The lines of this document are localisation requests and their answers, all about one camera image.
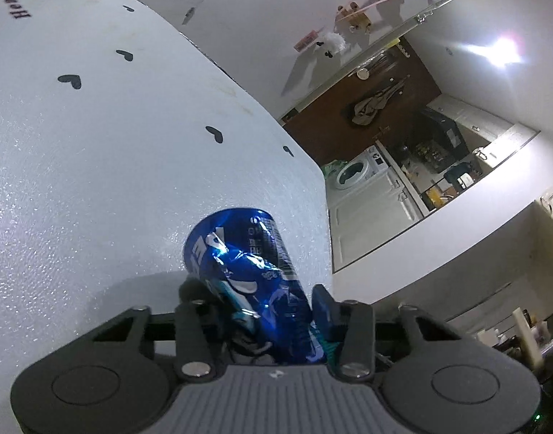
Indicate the crushed blue soda can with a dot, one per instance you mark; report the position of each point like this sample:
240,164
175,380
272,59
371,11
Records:
239,255

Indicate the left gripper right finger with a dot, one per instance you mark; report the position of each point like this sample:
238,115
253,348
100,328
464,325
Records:
347,330

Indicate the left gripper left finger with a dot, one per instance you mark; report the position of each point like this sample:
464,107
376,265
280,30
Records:
198,335

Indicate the white washing machine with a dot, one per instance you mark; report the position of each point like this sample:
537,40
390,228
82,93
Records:
360,170

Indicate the white heart-patterned table cover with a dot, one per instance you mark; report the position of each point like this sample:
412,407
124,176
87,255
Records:
117,135

